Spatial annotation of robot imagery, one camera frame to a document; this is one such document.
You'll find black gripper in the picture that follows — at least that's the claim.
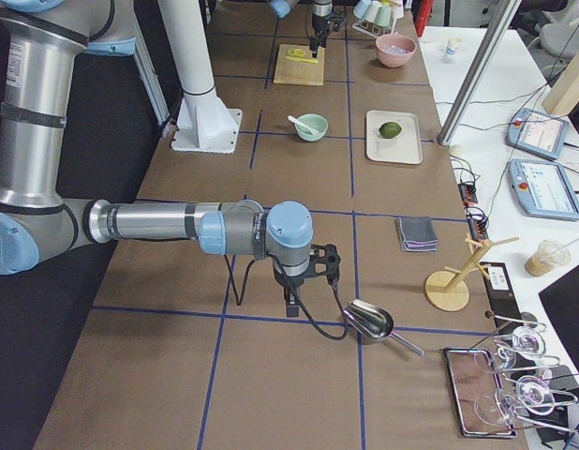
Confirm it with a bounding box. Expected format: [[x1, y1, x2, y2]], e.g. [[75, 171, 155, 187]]
[[309, 12, 345, 52], [274, 244, 341, 317]]

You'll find mint green bowl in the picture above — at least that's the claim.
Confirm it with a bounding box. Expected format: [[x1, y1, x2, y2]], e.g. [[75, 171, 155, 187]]
[[294, 113, 328, 142]]

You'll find white plastic spoon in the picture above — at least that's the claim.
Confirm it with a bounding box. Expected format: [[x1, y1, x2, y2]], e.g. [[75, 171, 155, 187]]
[[288, 115, 319, 135]]

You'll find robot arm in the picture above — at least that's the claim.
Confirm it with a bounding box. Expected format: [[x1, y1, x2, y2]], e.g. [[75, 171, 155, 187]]
[[0, 1, 340, 317], [267, 0, 346, 58]]

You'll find pink bowl of ice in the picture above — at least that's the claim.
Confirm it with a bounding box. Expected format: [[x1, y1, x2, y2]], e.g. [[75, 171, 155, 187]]
[[375, 34, 417, 68]]

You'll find yellow plastic knife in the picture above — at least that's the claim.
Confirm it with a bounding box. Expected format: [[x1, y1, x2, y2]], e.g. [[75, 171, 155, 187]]
[[284, 55, 319, 64]]

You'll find wooden cutting board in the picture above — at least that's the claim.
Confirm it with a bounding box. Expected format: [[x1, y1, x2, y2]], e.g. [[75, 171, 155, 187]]
[[274, 44, 325, 86]]

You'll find white pastel cup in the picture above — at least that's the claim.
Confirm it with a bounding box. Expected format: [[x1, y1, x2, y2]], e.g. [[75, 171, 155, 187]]
[[363, 0, 381, 23]]

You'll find green pastel cup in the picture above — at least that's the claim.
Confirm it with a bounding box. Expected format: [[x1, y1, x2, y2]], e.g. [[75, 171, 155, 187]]
[[374, 2, 392, 28]]

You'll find metal scoop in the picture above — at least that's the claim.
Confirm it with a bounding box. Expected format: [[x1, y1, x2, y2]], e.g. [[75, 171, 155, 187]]
[[343, 299, 424, 357]]

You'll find red object at corner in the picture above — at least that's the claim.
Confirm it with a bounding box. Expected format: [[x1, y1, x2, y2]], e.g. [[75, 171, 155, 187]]
[[414, 0, 447, 38]]

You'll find green avocado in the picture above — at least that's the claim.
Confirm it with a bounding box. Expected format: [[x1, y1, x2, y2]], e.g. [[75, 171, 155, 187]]
[[379, 122, 403, 140]]

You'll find cream rabbit tray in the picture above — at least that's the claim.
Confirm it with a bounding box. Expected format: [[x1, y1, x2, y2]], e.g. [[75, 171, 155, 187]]
[[365, 110, 423, 165]]

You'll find paper cup on desk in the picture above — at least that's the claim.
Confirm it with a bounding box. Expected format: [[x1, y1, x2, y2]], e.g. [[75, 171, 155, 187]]
[[443, 37, 462, 62]]

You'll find folded grey cloth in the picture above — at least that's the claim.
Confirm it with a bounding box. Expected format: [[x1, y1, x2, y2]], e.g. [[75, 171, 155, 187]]
[[396, 217, 438, 252]]

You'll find wooden mug tree stand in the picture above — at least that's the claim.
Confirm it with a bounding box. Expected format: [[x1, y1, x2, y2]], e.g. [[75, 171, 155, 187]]
[[424, 233, 518, 312]]

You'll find black power adapter box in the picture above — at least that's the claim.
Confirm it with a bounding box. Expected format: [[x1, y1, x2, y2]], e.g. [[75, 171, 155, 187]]
[[482, 262, 521, 319]]

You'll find metal tray with glasses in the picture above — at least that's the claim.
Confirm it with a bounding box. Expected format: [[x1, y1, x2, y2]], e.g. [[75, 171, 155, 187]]
[[443, 348, 517, 440]]

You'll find far teach pendant tablet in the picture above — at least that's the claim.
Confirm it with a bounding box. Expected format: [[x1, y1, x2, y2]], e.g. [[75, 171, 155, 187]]
[[506, 108, 569, 161]]

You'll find teach pendant tablet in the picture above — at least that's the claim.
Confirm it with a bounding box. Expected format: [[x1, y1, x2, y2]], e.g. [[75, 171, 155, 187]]
[[506, 108, 569, 161], [508, 159, 579, 221]]

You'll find iced coffee cup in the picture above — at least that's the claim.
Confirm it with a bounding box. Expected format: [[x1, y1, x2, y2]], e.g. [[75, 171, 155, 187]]
[[525, 237, 579, 277]]

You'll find near teach pendant tablet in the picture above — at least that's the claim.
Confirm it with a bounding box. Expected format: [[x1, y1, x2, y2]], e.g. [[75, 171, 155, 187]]
[[508, 159, 579, 221]]

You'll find white wire cup rack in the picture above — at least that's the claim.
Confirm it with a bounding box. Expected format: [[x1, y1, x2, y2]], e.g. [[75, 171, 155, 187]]
[[351, 19, 390, 38]]

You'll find white camera pole mount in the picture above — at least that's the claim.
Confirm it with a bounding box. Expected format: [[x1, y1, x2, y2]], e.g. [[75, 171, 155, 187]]
[[158, 0, 243, 154]]

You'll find aluminium frame post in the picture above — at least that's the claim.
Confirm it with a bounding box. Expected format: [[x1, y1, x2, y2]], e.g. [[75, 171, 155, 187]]
[[438, 0, 521, 146]]

